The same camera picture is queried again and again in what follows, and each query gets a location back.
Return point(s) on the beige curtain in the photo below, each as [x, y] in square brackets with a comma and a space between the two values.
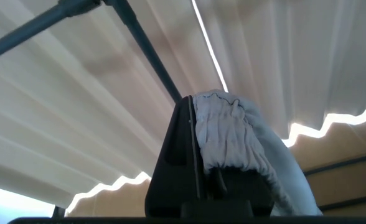
[61, 109]

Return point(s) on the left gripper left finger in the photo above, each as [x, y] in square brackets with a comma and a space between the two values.
[173, 174]

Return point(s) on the black clothes rack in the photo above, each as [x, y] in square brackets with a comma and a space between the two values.
[142, 43]

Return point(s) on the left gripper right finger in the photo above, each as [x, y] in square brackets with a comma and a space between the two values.
[245, 189]

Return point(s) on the pale grey shorts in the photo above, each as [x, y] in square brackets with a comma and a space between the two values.
[226, 133]

